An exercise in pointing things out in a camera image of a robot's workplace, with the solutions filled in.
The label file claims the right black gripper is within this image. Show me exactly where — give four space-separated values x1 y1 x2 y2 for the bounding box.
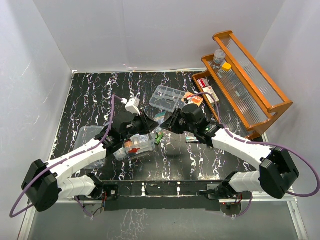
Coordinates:
160 109 197 135

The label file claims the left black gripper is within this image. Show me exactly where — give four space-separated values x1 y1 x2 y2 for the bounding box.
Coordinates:
121 110 159 142

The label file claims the green wind oil box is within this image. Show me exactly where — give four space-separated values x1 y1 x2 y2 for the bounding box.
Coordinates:
154 131 164 146

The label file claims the white blue gauze packet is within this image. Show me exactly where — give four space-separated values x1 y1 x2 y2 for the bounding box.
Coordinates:
131 134 150 145

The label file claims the clear first aid box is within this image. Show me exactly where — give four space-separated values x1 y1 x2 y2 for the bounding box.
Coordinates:
113 132 156 161

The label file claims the orange brown medicine bottle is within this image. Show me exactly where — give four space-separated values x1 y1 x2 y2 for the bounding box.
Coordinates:
123 140 134 148

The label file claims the orange plaster packet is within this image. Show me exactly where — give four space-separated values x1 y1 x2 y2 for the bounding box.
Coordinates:
184 91 205 107

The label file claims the dark pill blister pack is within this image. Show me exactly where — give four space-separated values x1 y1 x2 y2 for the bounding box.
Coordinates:
154 111 166 125

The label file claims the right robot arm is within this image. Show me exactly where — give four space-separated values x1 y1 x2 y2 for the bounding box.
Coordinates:
160 104 300 199

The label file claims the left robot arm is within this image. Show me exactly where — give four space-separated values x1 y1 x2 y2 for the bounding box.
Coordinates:
21 111 159 212

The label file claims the beige medicine box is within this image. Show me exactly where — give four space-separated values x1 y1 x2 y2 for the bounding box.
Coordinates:
202 86 220 106

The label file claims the red white medicine box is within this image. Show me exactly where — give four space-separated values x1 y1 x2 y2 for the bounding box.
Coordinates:
197 78 210 88

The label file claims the clear compartment organizer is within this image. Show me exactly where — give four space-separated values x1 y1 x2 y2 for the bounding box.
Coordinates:
149 85 186 113

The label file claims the orange wooden shelf rack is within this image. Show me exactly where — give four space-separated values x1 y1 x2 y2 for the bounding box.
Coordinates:
192 30 293 140

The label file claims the yellow capped bottle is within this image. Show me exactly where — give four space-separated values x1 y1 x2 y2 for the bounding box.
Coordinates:
221 62 232 71

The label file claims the clear jar on shelf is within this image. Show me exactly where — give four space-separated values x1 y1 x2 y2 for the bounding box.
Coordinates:
213 49 226 65

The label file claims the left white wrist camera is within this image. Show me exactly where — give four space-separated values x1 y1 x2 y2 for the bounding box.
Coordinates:
121 97 140 115

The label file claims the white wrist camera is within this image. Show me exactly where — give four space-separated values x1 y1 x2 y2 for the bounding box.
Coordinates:
121 97 140 115
183 93 201 106

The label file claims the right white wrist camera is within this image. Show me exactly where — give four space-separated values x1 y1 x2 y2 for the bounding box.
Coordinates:
183 93 201 106

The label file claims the clear box lid with handle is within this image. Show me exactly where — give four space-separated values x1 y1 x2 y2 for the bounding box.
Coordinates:
74 126 107 169

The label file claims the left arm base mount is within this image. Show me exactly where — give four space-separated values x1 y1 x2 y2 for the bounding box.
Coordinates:
86 173 119 209

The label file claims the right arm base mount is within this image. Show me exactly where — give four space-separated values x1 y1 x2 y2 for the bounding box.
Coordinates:
199 171 243 203

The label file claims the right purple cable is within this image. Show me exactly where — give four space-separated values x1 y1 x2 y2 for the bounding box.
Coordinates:
186 91 320 218

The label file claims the metal frame rail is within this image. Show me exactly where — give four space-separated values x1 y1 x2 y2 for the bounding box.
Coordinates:
19 135 307 240

